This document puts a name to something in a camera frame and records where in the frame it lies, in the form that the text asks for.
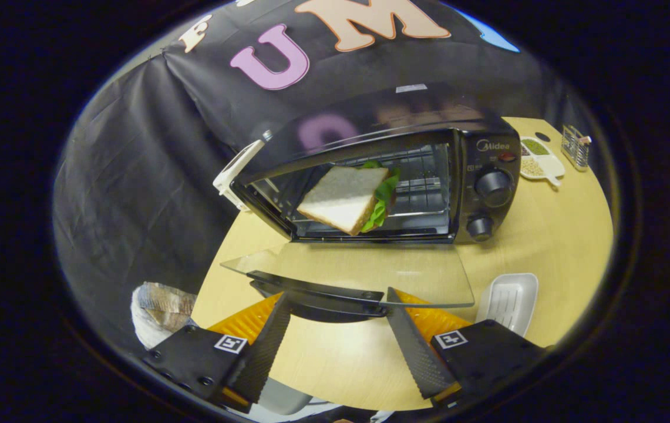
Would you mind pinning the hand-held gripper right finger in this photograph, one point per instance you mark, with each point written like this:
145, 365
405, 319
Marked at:
414, 346

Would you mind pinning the black backdrop cloth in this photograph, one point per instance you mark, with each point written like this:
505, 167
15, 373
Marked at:
135, 176

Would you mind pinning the white ribbed plastic tray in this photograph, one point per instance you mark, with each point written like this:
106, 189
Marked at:
508, 302

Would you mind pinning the white bread lettuce sandwich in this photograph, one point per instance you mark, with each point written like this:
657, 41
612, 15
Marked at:
340, 197

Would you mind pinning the patterned grey white cloth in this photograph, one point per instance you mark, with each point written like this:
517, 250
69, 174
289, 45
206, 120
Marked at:
161, 311

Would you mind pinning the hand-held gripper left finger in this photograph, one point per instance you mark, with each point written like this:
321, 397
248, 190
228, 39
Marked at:
267, 346

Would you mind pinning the black toaster oven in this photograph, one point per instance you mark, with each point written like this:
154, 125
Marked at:
487, 194

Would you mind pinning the metal oven rack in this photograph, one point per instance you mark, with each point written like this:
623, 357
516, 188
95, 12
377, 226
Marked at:
423, 200

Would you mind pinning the white divided dish with beans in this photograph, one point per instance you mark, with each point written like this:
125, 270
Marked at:
537, 161

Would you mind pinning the light grey rounded object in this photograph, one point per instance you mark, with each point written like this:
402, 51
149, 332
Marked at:
288, 399

